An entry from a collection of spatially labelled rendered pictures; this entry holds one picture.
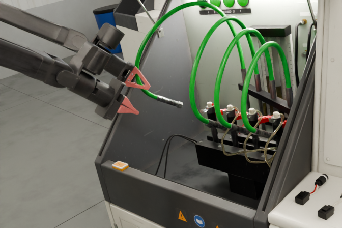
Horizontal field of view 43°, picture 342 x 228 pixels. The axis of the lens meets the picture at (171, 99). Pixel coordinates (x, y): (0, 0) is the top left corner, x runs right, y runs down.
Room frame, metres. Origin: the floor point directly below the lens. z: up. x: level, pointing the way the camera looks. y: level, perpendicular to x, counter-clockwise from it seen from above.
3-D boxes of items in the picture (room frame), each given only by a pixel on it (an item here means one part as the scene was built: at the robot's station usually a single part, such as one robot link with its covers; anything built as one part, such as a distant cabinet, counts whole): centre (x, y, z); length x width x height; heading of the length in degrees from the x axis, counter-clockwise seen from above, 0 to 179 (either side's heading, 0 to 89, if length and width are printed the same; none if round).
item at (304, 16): (1.27, -0.47, 1.20); 0.13 x 0.03 x 0.31; 42
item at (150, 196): (1.11, 0.06, 0.87); 0.62 x 0.04 x 0.16; 42
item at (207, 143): (1.18, -0.20, 0.91); 0.34 x 0.10 x 0.15; 42
